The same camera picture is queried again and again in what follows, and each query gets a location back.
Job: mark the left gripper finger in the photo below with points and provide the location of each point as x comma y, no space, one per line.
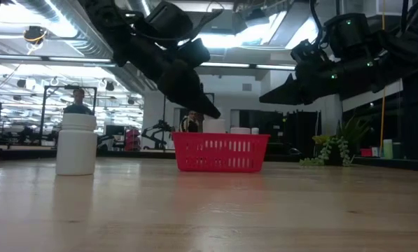
187,99
184,78

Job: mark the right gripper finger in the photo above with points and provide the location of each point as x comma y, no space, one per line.
292,99
289,89

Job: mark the black background robot arm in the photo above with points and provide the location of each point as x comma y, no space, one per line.
154,134

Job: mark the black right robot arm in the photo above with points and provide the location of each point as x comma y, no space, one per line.
397,52

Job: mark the red plastic basket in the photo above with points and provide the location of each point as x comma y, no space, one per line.
221,136

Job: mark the seated person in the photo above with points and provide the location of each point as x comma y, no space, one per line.
191,124

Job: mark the black cabinet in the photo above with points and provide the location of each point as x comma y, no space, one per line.
301,133

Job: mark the black ceiling lamp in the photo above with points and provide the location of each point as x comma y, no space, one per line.
110,85
21,83

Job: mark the small potted succulent plant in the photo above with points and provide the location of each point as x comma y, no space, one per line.
329,147

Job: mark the red chair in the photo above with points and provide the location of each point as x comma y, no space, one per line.
132,139

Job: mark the long ceiling light bar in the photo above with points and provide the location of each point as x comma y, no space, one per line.
79,59

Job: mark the standing person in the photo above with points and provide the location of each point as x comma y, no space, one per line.
78,108

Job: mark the small red box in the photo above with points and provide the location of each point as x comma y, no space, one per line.
366,152

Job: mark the light green cup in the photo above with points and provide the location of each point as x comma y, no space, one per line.
388,148

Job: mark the dark green cup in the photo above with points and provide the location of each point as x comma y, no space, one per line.
398,150

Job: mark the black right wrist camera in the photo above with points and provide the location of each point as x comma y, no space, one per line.
348,35

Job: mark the silver ceiling air duct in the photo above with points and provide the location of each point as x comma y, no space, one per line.
72,21

